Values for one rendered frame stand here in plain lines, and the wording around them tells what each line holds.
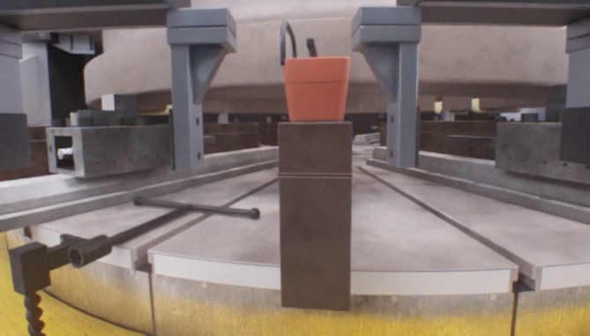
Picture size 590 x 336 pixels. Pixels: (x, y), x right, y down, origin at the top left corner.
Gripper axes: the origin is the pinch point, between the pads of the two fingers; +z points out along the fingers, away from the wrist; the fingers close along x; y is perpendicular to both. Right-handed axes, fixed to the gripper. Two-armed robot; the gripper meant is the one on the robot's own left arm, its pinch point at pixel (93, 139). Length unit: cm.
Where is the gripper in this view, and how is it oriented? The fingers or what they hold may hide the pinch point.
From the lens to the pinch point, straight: 25.0
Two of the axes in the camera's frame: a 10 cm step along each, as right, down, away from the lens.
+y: 0.0, -1.0, 10.0
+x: -10.0, 0.1, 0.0
